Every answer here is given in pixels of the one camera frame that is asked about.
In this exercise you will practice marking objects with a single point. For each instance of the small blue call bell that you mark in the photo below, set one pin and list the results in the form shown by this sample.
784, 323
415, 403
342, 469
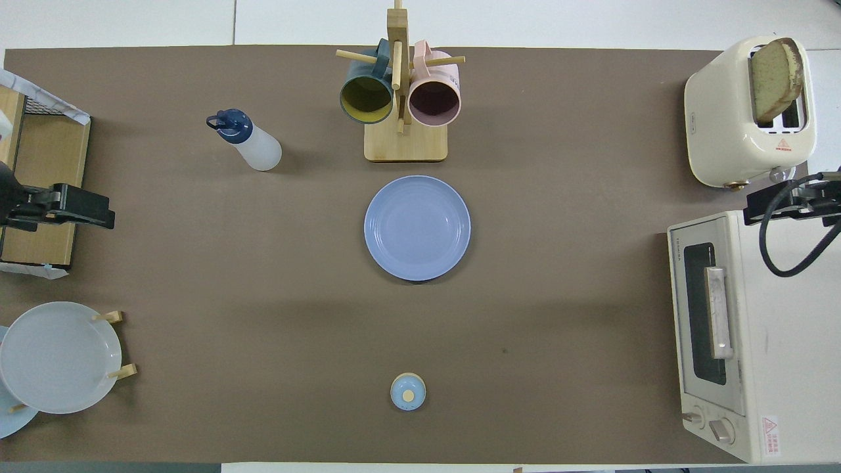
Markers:
408, 392

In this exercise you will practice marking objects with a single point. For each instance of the white toaster oven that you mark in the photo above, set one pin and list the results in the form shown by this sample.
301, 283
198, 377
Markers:
782, 341

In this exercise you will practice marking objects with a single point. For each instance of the white bottle with blue cap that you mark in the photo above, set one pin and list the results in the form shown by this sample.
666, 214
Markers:
259, 151

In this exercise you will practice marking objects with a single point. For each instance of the brown table mat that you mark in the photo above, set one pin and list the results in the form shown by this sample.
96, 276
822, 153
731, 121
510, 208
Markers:
263, 295

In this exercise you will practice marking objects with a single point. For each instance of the wooden mug tree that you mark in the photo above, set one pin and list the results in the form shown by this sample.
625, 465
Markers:
407, 148

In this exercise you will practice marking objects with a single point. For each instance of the dark teal mug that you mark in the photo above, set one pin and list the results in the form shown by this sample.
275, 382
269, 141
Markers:
366, 98

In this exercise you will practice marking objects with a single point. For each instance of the wooden plate rack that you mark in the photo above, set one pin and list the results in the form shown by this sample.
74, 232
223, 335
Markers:
115, 317

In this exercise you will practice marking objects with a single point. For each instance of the pink mug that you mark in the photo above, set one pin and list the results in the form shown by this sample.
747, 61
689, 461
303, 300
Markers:
433, 102

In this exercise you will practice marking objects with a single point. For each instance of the toasted bread slice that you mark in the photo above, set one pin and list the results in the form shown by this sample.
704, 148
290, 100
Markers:
772, 75

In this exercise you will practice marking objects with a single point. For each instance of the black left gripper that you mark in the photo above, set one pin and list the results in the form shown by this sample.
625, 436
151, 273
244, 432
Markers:
12, 197

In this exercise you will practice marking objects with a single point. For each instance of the light blue round plate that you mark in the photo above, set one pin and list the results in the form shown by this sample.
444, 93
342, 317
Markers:
10, 422

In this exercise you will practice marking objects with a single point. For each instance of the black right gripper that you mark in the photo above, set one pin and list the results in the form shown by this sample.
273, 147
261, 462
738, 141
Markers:
831, 197

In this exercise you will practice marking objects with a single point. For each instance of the grey round plate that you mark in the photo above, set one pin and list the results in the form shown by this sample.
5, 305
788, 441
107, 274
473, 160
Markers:
59, 358

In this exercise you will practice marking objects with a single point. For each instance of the cream two-slot toaster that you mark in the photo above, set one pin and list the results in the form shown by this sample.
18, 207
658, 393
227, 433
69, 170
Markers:
723, 125

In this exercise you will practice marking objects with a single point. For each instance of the wooden shelf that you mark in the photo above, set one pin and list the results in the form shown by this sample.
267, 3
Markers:
49, 164

